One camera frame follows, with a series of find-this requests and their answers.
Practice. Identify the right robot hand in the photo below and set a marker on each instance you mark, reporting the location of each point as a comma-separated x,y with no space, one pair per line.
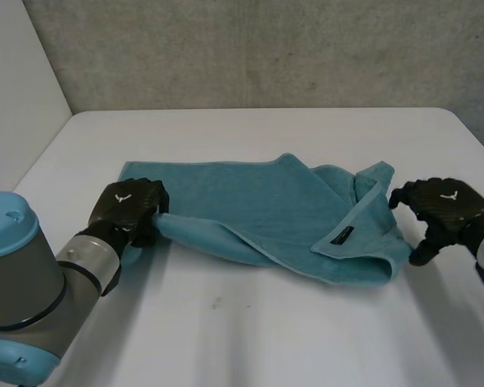
447,209

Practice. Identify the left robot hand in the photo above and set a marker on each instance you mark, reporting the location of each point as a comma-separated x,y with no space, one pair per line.
123,205

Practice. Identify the teal towel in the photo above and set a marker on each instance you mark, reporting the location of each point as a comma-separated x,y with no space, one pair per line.
266,209

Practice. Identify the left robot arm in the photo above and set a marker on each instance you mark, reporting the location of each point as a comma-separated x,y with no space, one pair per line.
28,274

